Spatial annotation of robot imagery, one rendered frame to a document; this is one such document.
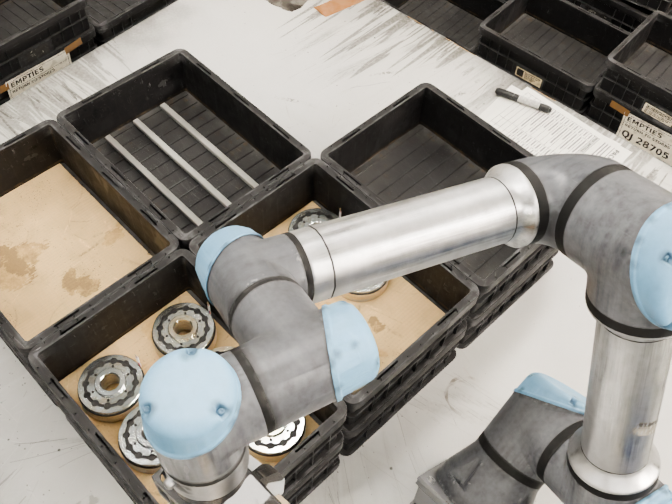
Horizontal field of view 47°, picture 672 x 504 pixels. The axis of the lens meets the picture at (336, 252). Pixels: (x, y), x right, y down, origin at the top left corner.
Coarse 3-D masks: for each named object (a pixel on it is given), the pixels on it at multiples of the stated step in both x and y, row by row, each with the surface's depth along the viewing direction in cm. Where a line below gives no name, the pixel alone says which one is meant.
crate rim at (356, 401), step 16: (320, 160) 139; (288, 176) 136; (336, 176) 137; (272, 192) 134; (352, 192) 135; (240, 208) 132; (368, 208) 134; (224, 224) 130; (192, 240) 128; (448, 272) 126; (464, 304) 122; (448, 320) 121; (432, 336) 119; (416, 352) 117; (384, 368) 115; (400, 368) 116; (368, 384) 114; (384, 384) 115; (352, 400) 112; (368, 400) 115
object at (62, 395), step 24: (168, 264) 125; (192, 264) 125; (120, 288) 122; (96, 312) 119; (48, 384) 112; (72, 408) 110; (336, 408) 112; (96, 432) 108; (312, 432) 109; (288, 456) 107
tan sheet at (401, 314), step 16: (304, 208) 145; (288, 224) 143; (400, 288) 136; (320, 304) 133; (352, 304) 133; (368, 304) 133; (384, 304) 134; (400, 304) 134; (416, 304) 134; (432, 304) 134; (368, 320) 132; (384, 320) 132; (400, 320) 132; (416, 320) 132; (432, 320) 132; (384, 336) 130; (400, 336) 130; (416, 336) 130; (384, 352) 128; (400, 352) 128
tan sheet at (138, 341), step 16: (128, 336) 128; (144, 336) 128; (224, 336) 129; (112, 352) 126; (128, 352) 126; (144, 352) 126; (80, 368) 124; (144, 368) 125; (64, 384) 123; (112, 384) 123; (112, 432) 118; (128, 464) 116; (272, 464) 116; (144, 480) 114; (160, 496) 113
